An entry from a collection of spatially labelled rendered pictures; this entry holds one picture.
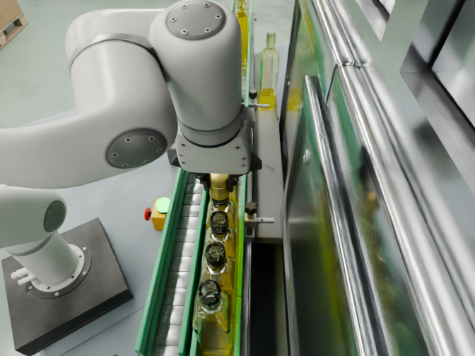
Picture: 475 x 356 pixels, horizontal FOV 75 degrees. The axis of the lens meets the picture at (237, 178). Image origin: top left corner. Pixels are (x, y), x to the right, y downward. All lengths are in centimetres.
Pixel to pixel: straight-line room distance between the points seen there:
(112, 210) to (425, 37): 95
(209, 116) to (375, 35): 16
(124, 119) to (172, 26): 9
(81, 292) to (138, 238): 21
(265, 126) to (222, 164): 67
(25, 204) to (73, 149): 37
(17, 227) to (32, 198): 5
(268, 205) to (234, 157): 45
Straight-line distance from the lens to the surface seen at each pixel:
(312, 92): 43
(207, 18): 28
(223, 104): 30
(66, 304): 87
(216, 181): 49
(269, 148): 99
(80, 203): 112
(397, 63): 26
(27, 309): 91
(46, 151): 24
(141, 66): 26
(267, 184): 88
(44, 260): 81
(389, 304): 21
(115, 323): 88
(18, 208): 59
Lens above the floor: 154
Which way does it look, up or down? 48 degrees down
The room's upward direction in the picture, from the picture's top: straight up
